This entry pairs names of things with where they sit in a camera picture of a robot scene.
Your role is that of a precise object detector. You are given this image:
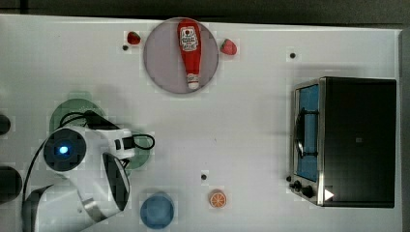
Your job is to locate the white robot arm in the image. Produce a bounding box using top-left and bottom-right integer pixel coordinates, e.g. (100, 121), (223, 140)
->
(22, 127), (135, 232)

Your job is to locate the green mug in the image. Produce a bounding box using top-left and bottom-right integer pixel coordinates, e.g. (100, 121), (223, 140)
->
(125, 131), (156, 176)

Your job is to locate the grey round plate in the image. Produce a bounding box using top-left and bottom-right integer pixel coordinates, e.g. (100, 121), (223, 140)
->
(143, 17), (219, 94)

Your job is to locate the red strawberry toy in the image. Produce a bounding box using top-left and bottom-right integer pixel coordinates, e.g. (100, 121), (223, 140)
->
(220, 39), (237, 55)

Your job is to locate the red plush ketchup bottle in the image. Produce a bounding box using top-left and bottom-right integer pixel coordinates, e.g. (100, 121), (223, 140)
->
(177, 18), (202, 90)

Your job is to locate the orange slice toy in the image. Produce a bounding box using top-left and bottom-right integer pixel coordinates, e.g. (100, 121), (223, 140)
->
(209, 190), (227, 209)

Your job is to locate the red tomato toy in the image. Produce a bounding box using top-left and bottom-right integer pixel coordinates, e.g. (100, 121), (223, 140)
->
(127, 31), (141, 45)

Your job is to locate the blue cup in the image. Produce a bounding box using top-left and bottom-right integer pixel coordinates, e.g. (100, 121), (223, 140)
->
(139, 192), (174, 229)

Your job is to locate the green perforated colander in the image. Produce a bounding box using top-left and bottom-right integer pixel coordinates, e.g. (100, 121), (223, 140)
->
(49, 92), (104, 131)

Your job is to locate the silver black toaster oven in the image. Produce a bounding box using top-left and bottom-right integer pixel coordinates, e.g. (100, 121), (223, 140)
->
(286, 76), (397, 208)

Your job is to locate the black round object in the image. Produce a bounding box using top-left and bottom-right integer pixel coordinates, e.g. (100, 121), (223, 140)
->
(0, 114), (11, 135)

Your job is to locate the large black round container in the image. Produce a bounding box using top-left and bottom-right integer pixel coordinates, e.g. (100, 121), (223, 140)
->
(0, 166), (22, 204)

